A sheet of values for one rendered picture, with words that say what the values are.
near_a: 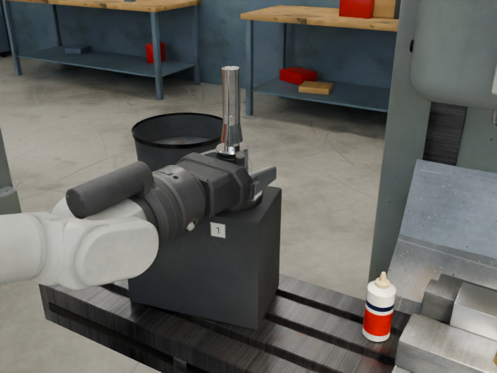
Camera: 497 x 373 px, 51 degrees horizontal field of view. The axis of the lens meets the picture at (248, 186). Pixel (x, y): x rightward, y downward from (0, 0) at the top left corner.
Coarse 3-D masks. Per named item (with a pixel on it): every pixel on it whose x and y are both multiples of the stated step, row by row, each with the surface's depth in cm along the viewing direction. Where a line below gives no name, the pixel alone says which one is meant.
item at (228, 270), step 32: (224, 224) 73; (256, 224) 71; (160, 256) 79; (192, 256) 77; (224, 256) 75; (256, 256) 74; (160, 288) 82; (192, 288) 80; (224, 288) 78; (256, 288) 76; (224, 320) 80; (256, 320) 78
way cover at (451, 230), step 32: (416, 160) 99; (416, 192) 98; (448, 192) 96; (480, 192) 94; (416, 224) 98; (448, 224) 95; (480, 224) 93; (416, 256) 96; (448, 256) 95; (480, 256) 93; (416, 288) 94
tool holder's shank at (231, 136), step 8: (224, 72) 69; (232, 72) 69; (224, 80) 70; (232, 80) 69; (224, 88) 70; (232, 88) 70; (224, 96) 71; (232, 96) 70; (224, 104) 71; (232, 104) 71; (224, 112) 72; (232, 112) 71; (224, 120) 72; (232, 120) 72; (224, 128) 72; (232, 128) 72; (240, 128) 73; (224, 136) 73; (232, 136) 72; (240, 136) 73; (224, 144) 74; (232, 144) 73
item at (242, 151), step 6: (222, 144) 75; (240, 144) 75; (216, 150) 74; (222, 150) 73; (228, 150) 73; (234, 150) 73; (240, 150) 73; (246, 150) 74; (222, 156) 73; (228, 156) 73; (234, 156) 73; (240, 156) 73
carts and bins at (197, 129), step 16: (192, 112) 274; (144, 128) 264; (160, 128) 272; (176, 128) 276; (192, 128) 276; (208, 128) 274; (144, 144) 237; (160, 144) 232; (176, 144) 232; (192, 144) 233; (208, 144) 237; (144, 160) 243; (160, 160) 237; (176, 160) 236
